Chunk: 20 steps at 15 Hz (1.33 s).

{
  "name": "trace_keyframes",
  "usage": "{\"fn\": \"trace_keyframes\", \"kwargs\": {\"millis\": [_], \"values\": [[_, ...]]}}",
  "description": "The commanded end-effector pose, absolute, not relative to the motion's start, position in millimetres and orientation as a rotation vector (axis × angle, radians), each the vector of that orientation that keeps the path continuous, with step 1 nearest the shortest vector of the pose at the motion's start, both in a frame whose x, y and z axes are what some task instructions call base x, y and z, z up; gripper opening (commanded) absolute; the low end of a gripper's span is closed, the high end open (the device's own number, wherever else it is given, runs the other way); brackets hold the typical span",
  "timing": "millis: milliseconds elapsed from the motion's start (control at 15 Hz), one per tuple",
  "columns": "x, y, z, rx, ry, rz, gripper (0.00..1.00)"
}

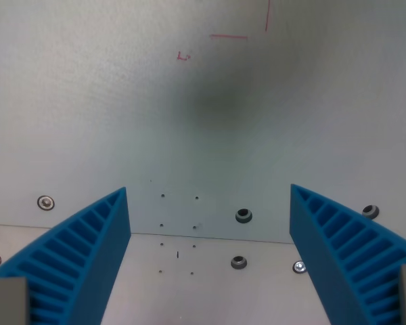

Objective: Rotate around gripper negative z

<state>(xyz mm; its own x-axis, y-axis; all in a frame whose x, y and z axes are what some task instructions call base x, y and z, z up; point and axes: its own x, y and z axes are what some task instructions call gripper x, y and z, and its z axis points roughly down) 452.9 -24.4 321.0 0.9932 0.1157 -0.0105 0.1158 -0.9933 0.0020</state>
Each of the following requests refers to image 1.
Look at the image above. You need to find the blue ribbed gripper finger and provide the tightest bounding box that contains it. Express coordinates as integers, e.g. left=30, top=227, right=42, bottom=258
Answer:
left=0, top=186, right=132, bottom=325
left=289, top=183, right=406, bottom=325

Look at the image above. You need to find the silver screw with washer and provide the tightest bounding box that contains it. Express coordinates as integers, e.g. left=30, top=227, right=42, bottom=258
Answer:
left=37, top=194, right=57, bottom=211

